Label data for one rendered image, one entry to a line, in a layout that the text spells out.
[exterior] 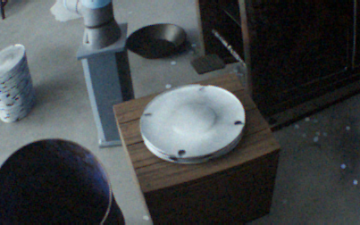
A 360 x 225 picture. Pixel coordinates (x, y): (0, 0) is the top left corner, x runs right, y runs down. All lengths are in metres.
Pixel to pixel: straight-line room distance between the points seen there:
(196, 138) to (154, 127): 0.13
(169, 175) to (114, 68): 0.52
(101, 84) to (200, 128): 0.49
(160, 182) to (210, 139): 0.18
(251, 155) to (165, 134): 0.24
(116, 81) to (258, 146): 0.61
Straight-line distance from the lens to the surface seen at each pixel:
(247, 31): 1.60
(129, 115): 1.46
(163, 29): 2.44
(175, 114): 1.38
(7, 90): 2.11
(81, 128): 2.01
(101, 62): 1.64
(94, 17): 1.56
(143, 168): 1.30
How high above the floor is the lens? 1.29
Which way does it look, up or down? 41 degrees down
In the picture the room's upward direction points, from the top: 8 degrees counter-clockwise
